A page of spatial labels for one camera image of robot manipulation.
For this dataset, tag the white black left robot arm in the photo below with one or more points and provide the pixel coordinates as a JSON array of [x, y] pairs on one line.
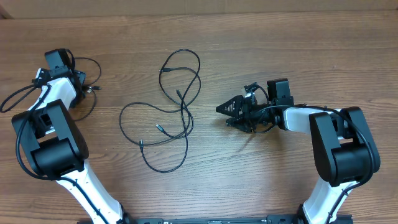
[[49, 146]]

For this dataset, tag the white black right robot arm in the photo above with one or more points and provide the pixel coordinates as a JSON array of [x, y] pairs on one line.
[[344, 151]]

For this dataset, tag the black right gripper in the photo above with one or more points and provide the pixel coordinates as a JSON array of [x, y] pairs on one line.
[[244, 111]]

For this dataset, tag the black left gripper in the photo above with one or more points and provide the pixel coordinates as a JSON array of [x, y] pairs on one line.
[[80, 78]]

